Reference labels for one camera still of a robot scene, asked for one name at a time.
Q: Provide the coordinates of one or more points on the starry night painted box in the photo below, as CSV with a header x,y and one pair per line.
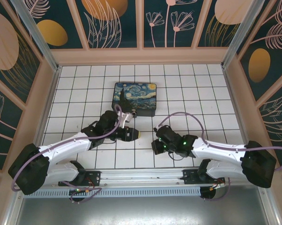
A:
x,y
134,96

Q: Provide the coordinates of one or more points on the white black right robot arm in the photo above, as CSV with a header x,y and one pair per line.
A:
x,y
220,148

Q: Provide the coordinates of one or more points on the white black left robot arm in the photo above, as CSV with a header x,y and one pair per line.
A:
x,y
61,146

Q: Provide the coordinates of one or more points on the aluminium side edge strip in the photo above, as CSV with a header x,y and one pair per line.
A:
x,y
232,93
52,93

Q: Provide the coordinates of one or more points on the grey metal sheet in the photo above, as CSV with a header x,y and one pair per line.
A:
x,y
141,211

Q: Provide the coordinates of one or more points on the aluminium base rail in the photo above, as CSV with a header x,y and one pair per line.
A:
x,y
141,177

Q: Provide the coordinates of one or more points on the aluminium corner post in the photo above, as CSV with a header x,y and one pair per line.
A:
x,y
244,30
35,30

